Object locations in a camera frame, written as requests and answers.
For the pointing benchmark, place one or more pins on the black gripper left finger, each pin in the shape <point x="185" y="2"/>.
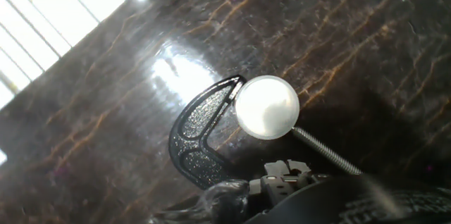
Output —
<point x="278" y="181"/>

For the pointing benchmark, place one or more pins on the dark marble pattern mat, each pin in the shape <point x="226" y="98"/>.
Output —
<point x="352" y="41"/>

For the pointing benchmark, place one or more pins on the black metal C-clamp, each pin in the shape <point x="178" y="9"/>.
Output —
<point x="197" y="139"/>

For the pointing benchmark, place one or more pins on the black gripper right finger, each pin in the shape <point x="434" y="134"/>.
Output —
<point x="352" y="203"/>

